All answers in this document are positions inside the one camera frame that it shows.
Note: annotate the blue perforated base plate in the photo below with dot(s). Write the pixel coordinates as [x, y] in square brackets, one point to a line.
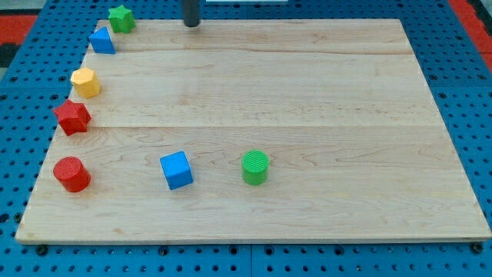
[38, 79]

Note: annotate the yellow hexagon block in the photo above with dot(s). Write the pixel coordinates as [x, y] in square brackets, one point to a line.
[85, 82]

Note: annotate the red cylinder block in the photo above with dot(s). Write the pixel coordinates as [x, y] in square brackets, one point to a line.
[72, 174]

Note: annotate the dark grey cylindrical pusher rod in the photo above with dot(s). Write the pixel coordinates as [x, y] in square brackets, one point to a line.
[190, 12]

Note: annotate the red star block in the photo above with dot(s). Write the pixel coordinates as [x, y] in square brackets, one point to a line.
[73, 117]

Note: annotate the blue cube block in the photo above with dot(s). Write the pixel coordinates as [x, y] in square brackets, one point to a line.
[177, 170]

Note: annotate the green star block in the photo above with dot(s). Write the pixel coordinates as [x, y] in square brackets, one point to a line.
[121, 19]

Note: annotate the light wooden board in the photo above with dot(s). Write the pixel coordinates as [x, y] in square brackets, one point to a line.
[358, 151]

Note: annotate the blue triangle block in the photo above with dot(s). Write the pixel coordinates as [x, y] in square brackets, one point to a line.
[101, 42]

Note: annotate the green cylinder block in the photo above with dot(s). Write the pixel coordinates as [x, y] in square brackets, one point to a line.
[254, 166]

